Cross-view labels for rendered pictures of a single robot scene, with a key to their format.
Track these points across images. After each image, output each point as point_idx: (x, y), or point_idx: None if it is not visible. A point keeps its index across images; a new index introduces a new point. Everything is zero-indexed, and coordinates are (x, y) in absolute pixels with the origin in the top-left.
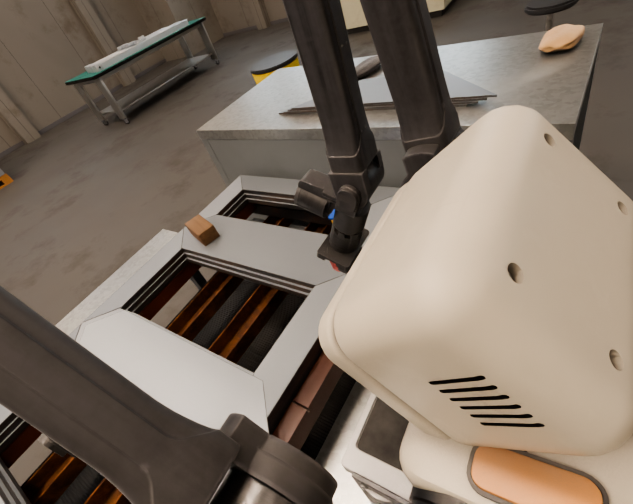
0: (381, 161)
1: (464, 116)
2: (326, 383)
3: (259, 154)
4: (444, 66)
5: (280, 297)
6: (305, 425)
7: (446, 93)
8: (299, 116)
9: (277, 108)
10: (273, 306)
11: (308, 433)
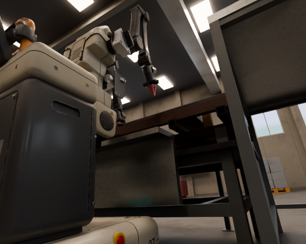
0: (145, 53)
1: (229, 45)
2: (134, 125)
3: (243, 110)
4: None
5: (186, 144)
6: (123, 129)
7: (132, 31)
8: (248, 87)
9: (260, 92)
10: (181, 144)
11: (123, 133)
